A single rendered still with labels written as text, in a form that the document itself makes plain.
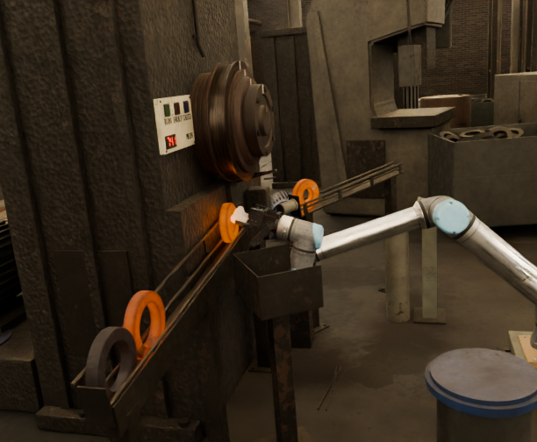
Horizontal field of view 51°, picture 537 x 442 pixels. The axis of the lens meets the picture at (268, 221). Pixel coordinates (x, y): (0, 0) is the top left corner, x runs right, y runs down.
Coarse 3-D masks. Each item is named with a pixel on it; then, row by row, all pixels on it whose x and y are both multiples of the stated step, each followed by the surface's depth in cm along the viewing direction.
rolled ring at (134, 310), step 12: (132, 300) 149; (144, 300) 150; (156, 300) 157; (132, 312) 146; (156, 312) 159; (132, 324) 145; (156, 324) 159; (132, 336) 145; (156, 336) 158; (144, 348) 150
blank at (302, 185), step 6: (300, 180) 276; (306, 180) 275; (300, 186) 273; (306, 186) 275; (312, 186) 278; (294, 192) 273; (300, 192) 273; (312, 192) 279; (318, 192) 281; (300, 198) 274; (312, 198) 279
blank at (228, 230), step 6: (222, 204) 217; (228, 204) 216; (222, 210) 214; (228, 210) 214; (222, 216) 213; (228, 216) 214; (222, 222) 212; (228, 222) 214; (222, 228) 213; (228, 228) 213; (234, 228) 222; (222, 234) 214; (228, 234) 213; (234, 234) 221; (228, 240) 216
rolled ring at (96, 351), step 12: (108, 336) 133; (120, 336) 138; (96, 348) 130; (108, 348) 132; (120, 348) 142; (132, 348) 143; (96, 360) 129; (120, 360) 143; (132, 360) 143; (96, 372) 128; (120, 372) 142; (96, 384) 128; (120, 384) 140
